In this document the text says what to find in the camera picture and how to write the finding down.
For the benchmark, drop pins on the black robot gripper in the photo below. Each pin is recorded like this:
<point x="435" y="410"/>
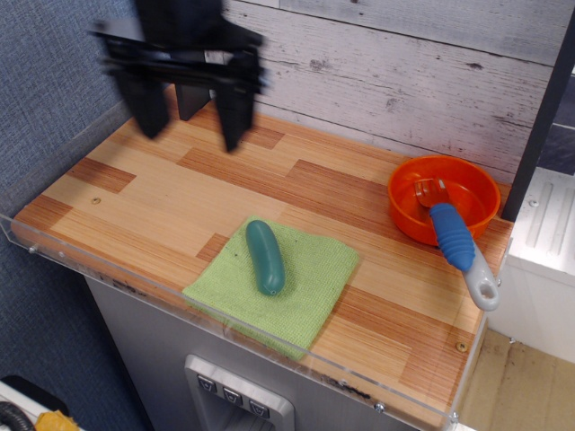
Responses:
<point x="183" y="42"/>

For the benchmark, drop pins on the blue handled fork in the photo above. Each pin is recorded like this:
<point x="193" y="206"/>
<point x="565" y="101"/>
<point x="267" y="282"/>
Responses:
<point x="453" y="237"/>

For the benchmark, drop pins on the green toy cucumber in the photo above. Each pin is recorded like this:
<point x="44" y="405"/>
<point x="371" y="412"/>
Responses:
<point x="267" y="260"/>

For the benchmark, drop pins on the green cloth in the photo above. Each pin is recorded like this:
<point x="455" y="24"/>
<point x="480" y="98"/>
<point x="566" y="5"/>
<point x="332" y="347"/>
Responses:
<point x="317" y="269"/>

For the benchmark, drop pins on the silver toy fridge cabinet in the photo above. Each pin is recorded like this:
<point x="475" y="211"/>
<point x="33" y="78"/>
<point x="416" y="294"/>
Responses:
<point x="191" y="378"/>

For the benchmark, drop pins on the clear acrylic guard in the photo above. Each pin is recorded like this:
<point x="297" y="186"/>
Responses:
<point x="142" y="219"/>

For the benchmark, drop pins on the white ribbed appliance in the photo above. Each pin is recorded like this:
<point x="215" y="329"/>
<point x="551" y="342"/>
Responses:
<point x="537" y="274"/>

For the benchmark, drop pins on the left dark grey post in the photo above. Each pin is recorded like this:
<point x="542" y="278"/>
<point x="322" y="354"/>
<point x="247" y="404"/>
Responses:
<point x="191" y="99"/>

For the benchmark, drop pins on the dark grey post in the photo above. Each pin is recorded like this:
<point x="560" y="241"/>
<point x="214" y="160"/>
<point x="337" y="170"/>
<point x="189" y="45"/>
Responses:
<point x="543" y="122"/>
<point x="191" y="99"/>

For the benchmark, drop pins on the orange pan with grey handle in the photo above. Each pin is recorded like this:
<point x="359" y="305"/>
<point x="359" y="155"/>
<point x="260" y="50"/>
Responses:
<point x="477" y="199"/>

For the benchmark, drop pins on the right dark grey post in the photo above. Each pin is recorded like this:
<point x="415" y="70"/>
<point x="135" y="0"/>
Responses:
<point x="543" y="122"/>

